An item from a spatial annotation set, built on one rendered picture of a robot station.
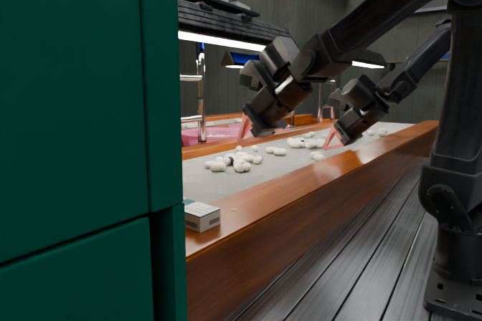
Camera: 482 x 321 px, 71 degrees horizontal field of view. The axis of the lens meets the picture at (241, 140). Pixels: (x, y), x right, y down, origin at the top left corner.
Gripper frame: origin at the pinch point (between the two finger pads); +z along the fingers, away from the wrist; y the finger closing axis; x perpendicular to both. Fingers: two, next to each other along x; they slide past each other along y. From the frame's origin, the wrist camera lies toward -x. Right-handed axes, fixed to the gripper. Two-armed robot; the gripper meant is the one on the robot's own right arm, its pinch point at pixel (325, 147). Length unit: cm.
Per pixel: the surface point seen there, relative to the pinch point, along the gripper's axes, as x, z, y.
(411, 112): -52, 117, -711
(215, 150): -15.4, 19.1, 20.9
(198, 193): 0, 2, 50
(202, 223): 8, -12, 65
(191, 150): -16.4, 18.4, 30.4
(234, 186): 1.7, 0.8, 42.7
